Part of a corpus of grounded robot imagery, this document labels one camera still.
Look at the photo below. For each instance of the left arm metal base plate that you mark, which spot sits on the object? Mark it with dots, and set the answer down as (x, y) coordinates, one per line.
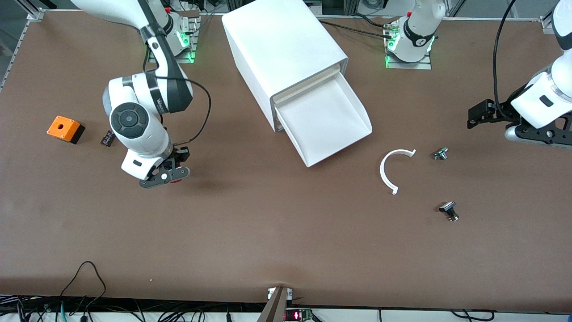
(411, 65)

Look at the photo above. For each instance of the small board with red light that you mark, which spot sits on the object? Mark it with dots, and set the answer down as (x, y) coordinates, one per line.
(297, 315)

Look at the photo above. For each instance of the black button with grey cap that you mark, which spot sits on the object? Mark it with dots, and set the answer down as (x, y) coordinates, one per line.
(447, 207)

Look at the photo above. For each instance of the white plastic drawer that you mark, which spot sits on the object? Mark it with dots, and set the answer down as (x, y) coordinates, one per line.
(326, 120)
(308, 85)

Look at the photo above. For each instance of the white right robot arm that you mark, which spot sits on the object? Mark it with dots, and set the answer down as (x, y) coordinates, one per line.
(147, 134)

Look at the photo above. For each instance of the black cylindrical capacitor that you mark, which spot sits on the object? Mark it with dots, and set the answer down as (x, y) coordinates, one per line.
(107, 139)

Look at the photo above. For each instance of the orange and black switch box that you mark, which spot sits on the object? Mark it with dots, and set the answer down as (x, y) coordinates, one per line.
(62, 127)

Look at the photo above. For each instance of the white drawer cabinet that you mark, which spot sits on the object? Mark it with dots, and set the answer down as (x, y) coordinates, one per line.
(277, 40)

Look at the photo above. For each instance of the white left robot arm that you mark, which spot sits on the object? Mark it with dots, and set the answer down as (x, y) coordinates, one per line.
(422, 18)

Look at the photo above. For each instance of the small chrome tee fitting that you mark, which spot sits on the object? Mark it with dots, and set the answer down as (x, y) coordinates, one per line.
(440, 154)

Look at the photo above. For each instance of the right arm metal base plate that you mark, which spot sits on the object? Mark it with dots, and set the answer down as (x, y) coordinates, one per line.
(193, 49)

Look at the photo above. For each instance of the grey camera mount bar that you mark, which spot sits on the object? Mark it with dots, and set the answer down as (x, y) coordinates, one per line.
(275, 308)

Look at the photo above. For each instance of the aluminium table edge frame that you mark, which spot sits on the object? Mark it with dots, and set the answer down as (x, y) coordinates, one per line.
(35, 14)

